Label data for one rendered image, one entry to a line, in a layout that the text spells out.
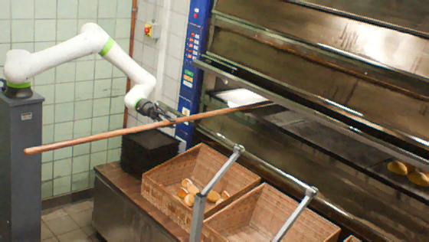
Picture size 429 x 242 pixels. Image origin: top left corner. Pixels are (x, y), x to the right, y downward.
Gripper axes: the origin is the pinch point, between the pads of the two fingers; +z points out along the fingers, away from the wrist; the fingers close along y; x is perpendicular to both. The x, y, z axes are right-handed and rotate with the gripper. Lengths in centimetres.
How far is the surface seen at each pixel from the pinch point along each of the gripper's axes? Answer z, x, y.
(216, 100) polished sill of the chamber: -21, -54, 2
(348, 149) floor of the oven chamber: 69, -71, 1
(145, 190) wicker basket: -23, -7, 56
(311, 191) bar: 86, -14, 2
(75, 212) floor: -109, -7, 120
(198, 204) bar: 37.4, 6.9, 28.6
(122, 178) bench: -51, -8, 62
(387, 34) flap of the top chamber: 81, -55, -66
